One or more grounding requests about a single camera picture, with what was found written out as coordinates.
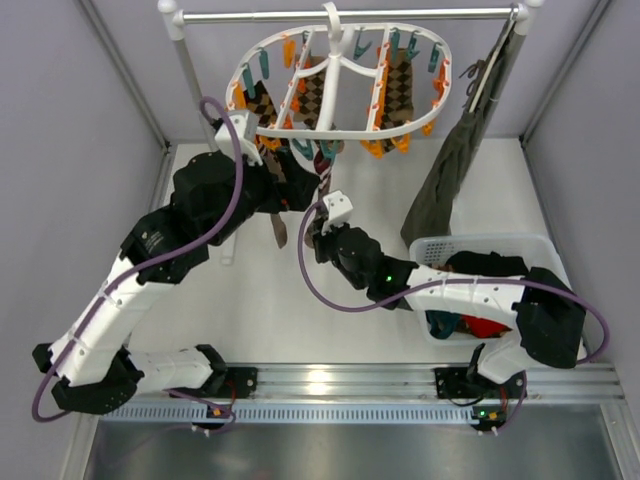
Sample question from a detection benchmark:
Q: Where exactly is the beige ribbed sock striped cuff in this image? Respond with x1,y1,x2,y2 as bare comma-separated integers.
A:
258,143,288,249

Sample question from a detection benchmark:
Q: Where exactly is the white round clip hanger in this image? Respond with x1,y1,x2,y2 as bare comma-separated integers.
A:
249,32,439,158

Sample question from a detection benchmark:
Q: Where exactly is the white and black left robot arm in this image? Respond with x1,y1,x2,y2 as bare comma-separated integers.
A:
32,147,320,415

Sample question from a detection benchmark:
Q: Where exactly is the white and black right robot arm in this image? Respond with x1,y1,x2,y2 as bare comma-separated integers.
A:
313,224,586,384

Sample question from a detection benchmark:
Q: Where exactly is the white plastic laundry basket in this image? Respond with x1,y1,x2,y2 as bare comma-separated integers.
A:
409,234,569,348

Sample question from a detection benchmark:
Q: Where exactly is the olive green hanging garment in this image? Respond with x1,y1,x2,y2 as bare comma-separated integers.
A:
400,20,515,246

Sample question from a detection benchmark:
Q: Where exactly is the teal green sock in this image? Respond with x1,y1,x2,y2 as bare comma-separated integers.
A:
425,311,461,340

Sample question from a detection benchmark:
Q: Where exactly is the black sock in basket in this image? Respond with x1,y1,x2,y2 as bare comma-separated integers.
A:
445,251,529,277

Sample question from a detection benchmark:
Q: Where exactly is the red santa sock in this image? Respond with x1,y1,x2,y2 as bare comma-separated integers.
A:
461,315,511,339

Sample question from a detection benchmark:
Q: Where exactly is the white and steel clothes rack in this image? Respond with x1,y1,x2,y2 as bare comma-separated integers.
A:
157,0,544,266

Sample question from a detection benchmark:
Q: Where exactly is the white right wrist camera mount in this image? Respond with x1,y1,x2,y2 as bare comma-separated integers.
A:
321,190,353,235

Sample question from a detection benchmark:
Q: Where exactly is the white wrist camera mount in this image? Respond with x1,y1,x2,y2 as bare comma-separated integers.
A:
214,110,263,166
321,190,353,235

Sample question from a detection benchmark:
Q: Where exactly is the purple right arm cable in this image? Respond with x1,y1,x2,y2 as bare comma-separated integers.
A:
297,200,612,364

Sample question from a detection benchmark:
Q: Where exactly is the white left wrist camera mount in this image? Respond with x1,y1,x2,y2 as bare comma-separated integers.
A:
214,110,263,166

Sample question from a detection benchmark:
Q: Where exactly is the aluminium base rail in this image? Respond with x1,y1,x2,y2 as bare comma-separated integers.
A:
232,364,624,403

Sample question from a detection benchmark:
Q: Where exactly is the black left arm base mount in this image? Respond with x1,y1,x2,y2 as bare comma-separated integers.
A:
199,367,258,399

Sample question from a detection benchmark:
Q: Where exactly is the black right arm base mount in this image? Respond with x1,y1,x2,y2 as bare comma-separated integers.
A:
434,367,524,407

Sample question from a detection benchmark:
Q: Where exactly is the grey slotted cable duct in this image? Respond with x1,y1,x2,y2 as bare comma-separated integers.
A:
104,401,504,425

